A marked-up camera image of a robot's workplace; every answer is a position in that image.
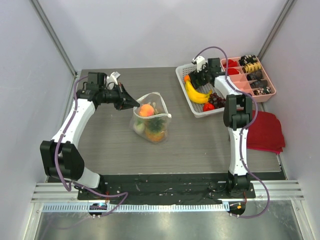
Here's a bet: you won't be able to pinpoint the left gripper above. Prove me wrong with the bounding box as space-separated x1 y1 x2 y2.
99 82 140 111

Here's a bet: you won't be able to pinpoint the peach fruit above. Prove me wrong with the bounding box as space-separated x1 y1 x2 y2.
138 104 155 117

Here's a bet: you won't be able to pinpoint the small orange fruit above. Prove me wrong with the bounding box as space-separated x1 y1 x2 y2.
183 75 191 83

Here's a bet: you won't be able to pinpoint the white radish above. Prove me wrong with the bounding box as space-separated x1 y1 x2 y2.
133 119 145 134

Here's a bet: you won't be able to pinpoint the clear spotted zip bag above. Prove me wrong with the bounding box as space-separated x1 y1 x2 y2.
130 92 172 144

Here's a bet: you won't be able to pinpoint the orange toy pineapple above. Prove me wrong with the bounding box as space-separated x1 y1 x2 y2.
144 117 167 143

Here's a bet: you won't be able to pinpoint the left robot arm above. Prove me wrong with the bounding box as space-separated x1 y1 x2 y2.
40 71 140 200

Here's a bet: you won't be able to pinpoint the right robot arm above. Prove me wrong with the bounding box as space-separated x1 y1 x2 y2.
186 55 257 198

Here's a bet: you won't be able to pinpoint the yellow banana bunch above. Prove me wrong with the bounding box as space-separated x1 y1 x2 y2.
185 81 213 104

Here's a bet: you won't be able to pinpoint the purple grape bunch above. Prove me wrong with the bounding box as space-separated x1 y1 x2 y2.
208 92 226 109

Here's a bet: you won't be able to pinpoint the pink divided tray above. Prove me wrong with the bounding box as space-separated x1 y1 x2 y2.
220 54 277 103

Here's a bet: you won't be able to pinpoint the red strawberry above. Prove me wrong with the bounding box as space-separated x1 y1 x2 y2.
202 102 216 112

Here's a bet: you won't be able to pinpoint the white plastic fruit basket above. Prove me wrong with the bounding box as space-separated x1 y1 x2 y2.
175 57 241 118

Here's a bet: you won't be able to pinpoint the red folded cloth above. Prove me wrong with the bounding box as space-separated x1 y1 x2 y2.
246 111 286 154

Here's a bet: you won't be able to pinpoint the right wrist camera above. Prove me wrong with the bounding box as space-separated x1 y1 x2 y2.
191 55 207 73

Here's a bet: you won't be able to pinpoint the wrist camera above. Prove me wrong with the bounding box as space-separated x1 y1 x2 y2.
191 55 207 73
106 71 121 90

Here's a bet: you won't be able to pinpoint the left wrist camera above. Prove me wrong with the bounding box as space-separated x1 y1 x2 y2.
106 71 121 90

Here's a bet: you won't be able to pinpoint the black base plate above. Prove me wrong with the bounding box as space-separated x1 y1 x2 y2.
47 172 287 206

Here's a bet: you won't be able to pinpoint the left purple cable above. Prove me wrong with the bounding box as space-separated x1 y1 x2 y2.
54 74 129 217

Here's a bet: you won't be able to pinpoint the white slotted cable duct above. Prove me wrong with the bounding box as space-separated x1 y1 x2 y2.
42 202 230 213

